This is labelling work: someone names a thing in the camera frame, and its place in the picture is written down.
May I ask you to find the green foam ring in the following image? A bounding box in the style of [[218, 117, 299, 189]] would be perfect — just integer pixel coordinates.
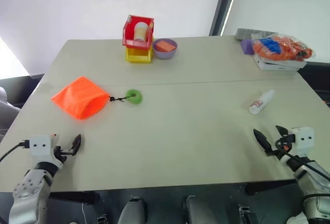
[[125, 88, 144, 105]]

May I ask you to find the orange cloth pouch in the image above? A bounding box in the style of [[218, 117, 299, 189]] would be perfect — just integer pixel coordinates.
[[50, 75, 110, 120]]

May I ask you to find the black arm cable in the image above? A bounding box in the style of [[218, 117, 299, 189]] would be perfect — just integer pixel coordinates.
[[0, 139, 31, 163], [274, 138, 330, 181]]

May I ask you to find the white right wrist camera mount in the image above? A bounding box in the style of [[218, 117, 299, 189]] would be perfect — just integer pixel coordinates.
[[279, 126, 316, 164]]

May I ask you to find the black low cabinet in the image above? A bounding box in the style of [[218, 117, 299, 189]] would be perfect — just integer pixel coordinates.
[[0, 73, 46, 109]]

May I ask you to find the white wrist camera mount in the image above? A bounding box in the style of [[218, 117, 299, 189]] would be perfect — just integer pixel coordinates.
[[279, 126, 316, 164], [30, 135, 65, 169]]

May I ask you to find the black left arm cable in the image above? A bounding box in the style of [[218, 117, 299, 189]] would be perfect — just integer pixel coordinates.
[[0, 139, 31, 163]]

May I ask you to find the dark window frame post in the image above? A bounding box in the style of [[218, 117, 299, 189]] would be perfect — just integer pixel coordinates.
[[208, 0, 242, 37]]

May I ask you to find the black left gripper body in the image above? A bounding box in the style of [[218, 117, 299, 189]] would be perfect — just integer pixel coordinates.
[[53, 145, 78, 162]]

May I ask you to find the red plastic bin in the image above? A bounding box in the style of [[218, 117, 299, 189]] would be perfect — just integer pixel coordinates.
[[122, 14, 155, 48]]

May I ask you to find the purple block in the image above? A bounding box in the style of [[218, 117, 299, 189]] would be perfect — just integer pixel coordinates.
[[240, 38, 256, 55]]

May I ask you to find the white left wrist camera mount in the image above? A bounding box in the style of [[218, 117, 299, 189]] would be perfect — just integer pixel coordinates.
[[30, 135, 65, 169]]

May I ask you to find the yellow plastic bin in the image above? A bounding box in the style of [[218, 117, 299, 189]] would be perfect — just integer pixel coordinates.
[[125, 36, 155, 63]]

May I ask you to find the black furniture piece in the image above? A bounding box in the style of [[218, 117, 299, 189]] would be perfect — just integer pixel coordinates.
[[297, 63, 330, 106]]

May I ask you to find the white flat box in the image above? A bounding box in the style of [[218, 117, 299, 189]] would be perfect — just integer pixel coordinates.
[[253, 53, 308, 71]]

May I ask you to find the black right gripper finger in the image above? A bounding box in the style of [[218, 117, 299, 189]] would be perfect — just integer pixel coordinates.
[[253, 128, 273, 154], [275, 125, 289, 137]]

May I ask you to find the beige tape roll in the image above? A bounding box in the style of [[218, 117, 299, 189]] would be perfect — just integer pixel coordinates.
[[133, 22, 150, 42]]

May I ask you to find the clear bag of orange items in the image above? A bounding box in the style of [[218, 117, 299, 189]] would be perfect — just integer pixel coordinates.
[[251, 33, 316, 62]]

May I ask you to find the dark rounded grey shape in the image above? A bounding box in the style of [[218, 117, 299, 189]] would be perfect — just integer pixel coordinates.
[[185, 195, 230, 224], [117, 196, 146, 224]]

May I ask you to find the purple bowl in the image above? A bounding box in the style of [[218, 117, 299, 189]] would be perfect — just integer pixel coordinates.
[[152, 38, 178, 60]]

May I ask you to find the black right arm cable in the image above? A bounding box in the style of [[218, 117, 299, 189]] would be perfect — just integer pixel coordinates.
[[274, 138, 330, 181]]

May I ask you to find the white plastic bottle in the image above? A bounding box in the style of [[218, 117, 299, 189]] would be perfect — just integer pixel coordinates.
[[247, 89, 276, 116]]

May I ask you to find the orange block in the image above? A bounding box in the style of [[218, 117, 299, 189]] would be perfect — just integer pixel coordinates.
[[155, 41, 176, 53]]

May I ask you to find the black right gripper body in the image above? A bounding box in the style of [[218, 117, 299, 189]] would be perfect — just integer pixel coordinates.
[[265, 134, 296, 158]]

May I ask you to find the blue toothed plastic piece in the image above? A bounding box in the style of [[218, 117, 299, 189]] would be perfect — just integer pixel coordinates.
[[258, 38, 282, 55]]

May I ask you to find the thin white cord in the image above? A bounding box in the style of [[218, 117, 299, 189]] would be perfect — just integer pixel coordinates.
[[80, 202, 87, 224]]

